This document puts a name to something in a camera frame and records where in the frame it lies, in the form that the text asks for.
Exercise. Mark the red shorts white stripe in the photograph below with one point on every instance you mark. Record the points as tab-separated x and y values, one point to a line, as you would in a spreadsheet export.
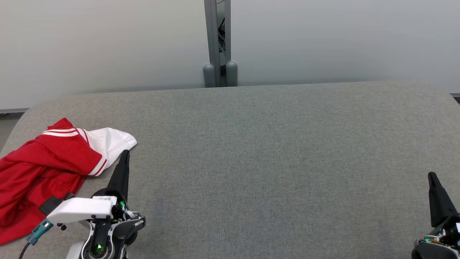
21	219

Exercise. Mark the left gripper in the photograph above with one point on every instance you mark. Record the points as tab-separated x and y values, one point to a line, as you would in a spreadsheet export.
79	210

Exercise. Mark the grey cylinder post foot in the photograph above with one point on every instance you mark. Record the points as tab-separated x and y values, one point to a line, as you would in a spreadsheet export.
232	75
208	76

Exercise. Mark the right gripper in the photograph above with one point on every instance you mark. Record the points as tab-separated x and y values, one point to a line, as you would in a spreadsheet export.
449	230

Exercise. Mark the red white sports shirt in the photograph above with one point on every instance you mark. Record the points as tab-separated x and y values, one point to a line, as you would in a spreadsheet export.
68	154

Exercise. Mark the grey metal partition post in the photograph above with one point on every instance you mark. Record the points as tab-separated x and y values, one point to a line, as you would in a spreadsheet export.
212	36

